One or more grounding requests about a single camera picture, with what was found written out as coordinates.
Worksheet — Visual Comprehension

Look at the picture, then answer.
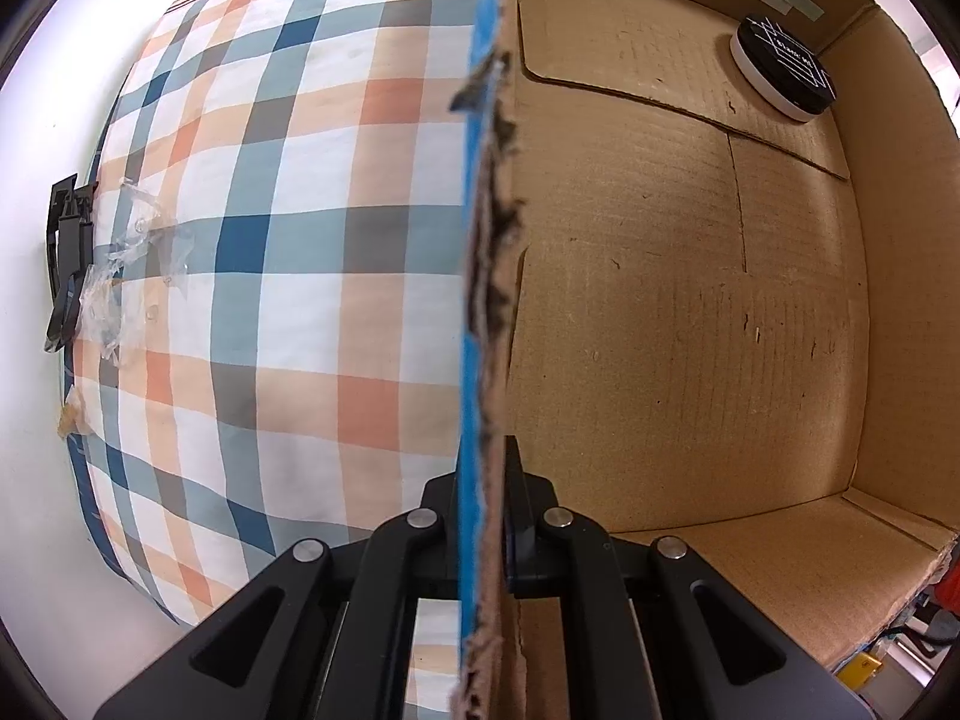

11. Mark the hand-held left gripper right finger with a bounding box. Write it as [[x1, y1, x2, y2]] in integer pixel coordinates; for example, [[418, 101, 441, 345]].
[[505, 435, 872, 720]]

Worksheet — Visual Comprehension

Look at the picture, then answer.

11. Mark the black plastic bracket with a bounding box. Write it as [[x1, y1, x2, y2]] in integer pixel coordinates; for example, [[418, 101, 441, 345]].
[[43, 174, 101, 353]]

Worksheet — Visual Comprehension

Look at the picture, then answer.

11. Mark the brown cardboard box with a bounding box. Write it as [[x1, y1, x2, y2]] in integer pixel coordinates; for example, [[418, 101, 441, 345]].
[[452, 0, 960, 720]]

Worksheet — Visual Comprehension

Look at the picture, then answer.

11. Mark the black round tin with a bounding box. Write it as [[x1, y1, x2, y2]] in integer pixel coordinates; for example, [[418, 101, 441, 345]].
[[731, 13, 839, 123]]

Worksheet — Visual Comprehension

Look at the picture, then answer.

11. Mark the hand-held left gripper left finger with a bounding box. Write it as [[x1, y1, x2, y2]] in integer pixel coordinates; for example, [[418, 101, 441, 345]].
[[94, 474, 460, 720]]

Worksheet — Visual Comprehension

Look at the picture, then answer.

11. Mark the small yellow object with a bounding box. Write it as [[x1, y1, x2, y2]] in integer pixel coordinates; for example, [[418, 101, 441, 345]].
[[835, 651, 883, 689]]

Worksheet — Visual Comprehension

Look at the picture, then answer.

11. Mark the checked blanket with blue underside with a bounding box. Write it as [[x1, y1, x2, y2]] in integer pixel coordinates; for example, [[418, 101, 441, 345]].
[[56, 0, 482, 720]]

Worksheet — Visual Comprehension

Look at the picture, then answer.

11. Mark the clear plastic bag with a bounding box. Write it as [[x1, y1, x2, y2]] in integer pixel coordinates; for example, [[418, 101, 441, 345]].
[[78, 178, 197, 370]]

